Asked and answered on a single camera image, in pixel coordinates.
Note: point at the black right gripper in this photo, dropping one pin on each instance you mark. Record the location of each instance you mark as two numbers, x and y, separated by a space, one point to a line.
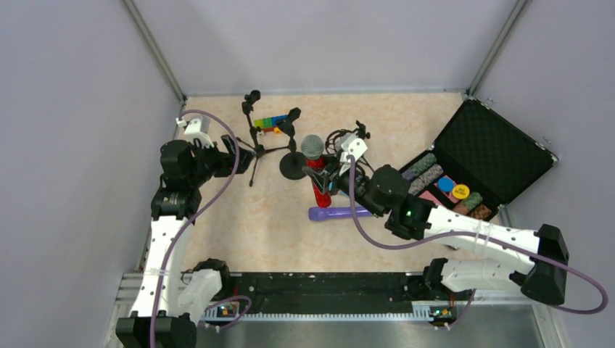
333 177

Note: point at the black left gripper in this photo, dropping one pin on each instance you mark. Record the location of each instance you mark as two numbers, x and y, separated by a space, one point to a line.
229 151

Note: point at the red glitter microphone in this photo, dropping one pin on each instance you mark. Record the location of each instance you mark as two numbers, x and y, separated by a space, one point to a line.
312 147

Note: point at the black shock-mount tripod stand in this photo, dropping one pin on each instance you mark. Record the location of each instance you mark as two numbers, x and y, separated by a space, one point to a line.
359 130

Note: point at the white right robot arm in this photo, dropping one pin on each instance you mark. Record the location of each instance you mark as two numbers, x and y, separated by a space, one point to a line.
532 260

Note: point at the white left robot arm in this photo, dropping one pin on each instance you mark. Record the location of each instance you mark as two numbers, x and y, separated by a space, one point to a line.
166 311

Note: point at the black round-base mic stand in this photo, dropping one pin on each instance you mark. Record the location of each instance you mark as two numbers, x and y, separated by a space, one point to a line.
291 164

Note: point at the black tripod mic stand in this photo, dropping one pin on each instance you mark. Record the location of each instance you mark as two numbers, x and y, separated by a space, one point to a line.
258 149

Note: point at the purple toy microphone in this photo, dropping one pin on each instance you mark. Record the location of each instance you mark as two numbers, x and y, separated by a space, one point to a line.
318 214

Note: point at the colourful toy brick block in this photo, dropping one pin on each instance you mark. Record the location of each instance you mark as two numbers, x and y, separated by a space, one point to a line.
269 124

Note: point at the black poker chip case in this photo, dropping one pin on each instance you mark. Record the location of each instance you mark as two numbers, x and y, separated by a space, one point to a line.
481 149

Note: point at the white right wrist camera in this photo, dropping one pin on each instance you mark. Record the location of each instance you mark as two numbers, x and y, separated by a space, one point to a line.
349 145

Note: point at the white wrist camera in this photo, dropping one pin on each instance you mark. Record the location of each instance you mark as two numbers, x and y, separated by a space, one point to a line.
349 145
196 131

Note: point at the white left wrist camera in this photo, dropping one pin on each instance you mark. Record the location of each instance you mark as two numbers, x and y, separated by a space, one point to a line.
196 131

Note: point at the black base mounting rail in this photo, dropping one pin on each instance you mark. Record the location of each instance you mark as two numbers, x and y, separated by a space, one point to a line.
335 293

